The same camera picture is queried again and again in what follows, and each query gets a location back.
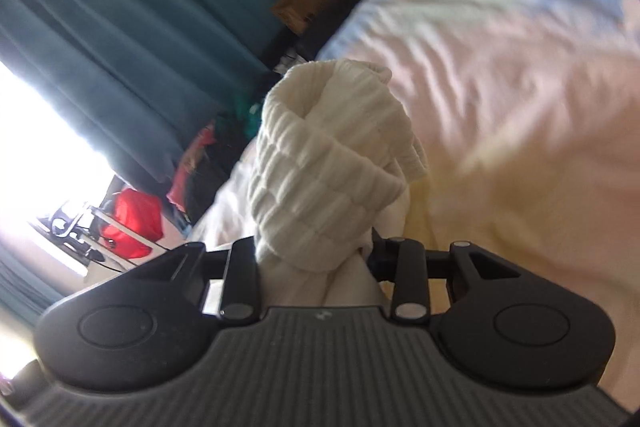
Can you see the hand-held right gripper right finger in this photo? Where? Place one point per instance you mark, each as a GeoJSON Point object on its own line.
{"type": "Point", "coordinates": [410, 267]}

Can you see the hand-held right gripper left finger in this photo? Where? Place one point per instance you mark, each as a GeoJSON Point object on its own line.
{"type": "Point", "coordinates": [240, 267]}

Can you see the cream white pants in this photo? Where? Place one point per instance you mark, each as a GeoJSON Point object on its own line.
{"type": "Point", "coordinates": [320, 167]}

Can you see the pink cloth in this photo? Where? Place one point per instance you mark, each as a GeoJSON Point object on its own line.
{"type": "Point", "coordinates": [187, 167]}

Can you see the red bag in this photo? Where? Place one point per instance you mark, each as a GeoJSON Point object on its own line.
{"type": "Point", "coordinates": [132, 217]}

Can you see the green cloth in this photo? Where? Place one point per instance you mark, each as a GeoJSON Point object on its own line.
{"type": "Point", "coordinates": [247, 117]}

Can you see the narrow blue curtain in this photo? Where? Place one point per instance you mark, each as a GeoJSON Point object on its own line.
{"type": "Point", "coordinates": [20, 277]}

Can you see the pastel bed sheet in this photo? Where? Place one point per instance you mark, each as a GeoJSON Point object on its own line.
{"type": "Point", "coordinates": [500, 57]}

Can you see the dark framed window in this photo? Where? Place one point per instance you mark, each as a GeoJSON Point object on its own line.
{"type": "Point", "coordinates": [40, 147]}

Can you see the wide blue curtain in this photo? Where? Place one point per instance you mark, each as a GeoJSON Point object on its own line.
{"type": "Point", "coordinates": [125, 32]}

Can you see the brown cardboard box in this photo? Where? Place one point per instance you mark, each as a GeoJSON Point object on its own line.
{"type": "Point", "coordinates": [300, 4]}

